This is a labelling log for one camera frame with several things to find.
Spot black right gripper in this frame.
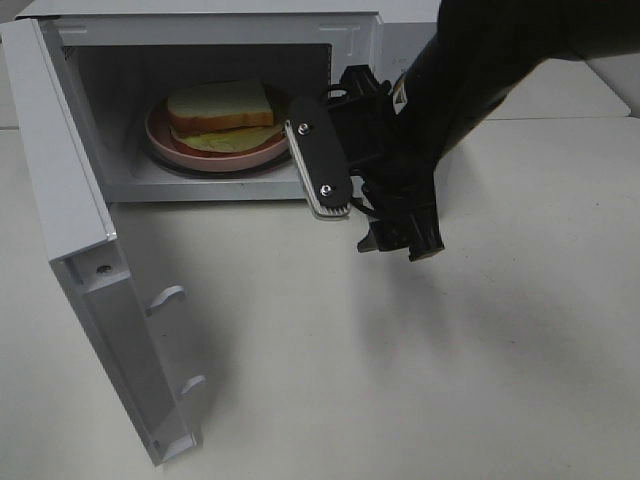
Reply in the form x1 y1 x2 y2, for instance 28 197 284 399
324 64 445 262

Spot white bread sandwich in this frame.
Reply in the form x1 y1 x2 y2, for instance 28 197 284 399
166 79 275 135

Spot pink round plate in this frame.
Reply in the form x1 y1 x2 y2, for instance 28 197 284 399
145 86 291 174

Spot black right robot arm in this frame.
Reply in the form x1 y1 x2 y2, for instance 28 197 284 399
327 1 639 261

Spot glass microwave turntable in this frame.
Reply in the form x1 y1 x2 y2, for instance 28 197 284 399
147 149 301 179

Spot white microwave oven body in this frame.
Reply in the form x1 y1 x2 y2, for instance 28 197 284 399
2 1 438 212

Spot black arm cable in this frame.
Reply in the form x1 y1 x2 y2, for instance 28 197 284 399
324 84 401 219

